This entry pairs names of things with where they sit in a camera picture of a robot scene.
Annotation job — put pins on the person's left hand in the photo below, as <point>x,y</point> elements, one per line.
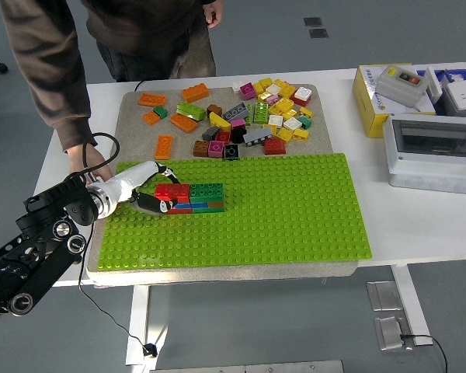
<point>214,13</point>

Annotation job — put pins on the person's right hand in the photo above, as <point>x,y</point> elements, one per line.
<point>97,161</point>

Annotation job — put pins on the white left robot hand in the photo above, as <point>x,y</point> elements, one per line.
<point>136,176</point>

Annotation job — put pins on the red eight-stud brick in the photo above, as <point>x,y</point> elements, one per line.
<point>172,191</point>

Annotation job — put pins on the dark green eight-stud brick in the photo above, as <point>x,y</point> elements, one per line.
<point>206,191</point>

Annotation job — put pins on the person's right forearm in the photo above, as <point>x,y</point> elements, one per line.
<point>70,124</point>

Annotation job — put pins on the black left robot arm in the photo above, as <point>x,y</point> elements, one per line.
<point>58,194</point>

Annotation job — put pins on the orange long brick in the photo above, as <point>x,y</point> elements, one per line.
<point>195,93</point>
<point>183,123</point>
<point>152,100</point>
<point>164,147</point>

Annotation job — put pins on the flat red brick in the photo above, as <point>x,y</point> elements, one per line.
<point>182,211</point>

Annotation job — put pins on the small orange brick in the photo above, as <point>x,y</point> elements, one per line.
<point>150,118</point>

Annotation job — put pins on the blue eight-stud brick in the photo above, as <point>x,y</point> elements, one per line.
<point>196,205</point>

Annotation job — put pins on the brown four-stud brick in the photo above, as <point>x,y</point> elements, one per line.
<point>201,148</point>
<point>216,204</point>

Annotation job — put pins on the small white brick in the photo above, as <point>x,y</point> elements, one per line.
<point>237,86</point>

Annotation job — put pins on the flat green brick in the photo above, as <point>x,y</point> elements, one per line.
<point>209,210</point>

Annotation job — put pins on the magenta four-stud brick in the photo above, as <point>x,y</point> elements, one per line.
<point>247,91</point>
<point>216,148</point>

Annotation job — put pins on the lime green long brick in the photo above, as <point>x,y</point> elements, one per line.
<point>191,111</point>

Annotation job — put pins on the grey sloped brick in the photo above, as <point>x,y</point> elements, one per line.
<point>210,134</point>

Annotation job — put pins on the small red brick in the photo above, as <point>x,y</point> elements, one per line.
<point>223,136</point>

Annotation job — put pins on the small brown brick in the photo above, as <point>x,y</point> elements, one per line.
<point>214,109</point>

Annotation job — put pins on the black four-stud brick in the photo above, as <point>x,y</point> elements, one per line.
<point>231,151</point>

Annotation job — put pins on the yellow curved brick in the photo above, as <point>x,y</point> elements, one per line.
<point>219,121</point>

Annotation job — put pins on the grey long brick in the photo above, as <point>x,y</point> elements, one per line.
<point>236,112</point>
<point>257,136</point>

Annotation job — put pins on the pink brick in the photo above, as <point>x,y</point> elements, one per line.
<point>272,99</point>

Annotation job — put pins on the small lime green brick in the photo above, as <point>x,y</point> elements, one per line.
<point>249,116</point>

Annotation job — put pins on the lime green eight-stud brick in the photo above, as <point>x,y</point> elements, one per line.
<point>261,112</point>

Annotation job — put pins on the small magenta brick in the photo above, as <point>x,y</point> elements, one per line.
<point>238,123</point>

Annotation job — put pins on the red brick white top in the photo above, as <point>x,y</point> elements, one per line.
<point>302,93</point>

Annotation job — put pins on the red sloped brick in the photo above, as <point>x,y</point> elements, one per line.
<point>275,146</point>

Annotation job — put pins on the person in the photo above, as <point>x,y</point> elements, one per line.
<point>147,31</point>

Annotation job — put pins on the black floor cover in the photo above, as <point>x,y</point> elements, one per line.
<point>313,21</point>
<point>318,33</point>

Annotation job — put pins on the white table leg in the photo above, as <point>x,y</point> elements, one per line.
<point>409,303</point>
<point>138,318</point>

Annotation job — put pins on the lime green studded baseplate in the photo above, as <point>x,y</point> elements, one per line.
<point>275,213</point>

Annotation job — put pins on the grey-brown mat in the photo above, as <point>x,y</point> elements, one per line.
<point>318,143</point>

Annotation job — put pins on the yellow cardboard box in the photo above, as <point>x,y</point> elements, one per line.
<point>363,101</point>

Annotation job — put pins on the long metal floor plate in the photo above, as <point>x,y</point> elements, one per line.
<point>248,367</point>

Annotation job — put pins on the blue plastic bin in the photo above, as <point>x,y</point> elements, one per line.
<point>460,73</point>

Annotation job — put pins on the white electrical distribution box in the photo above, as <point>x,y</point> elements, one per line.
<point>431,171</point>

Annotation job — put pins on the grey push-button switch box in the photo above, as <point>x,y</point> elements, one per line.
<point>396,91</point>

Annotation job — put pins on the white switch plate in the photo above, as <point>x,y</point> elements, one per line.
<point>434,87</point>

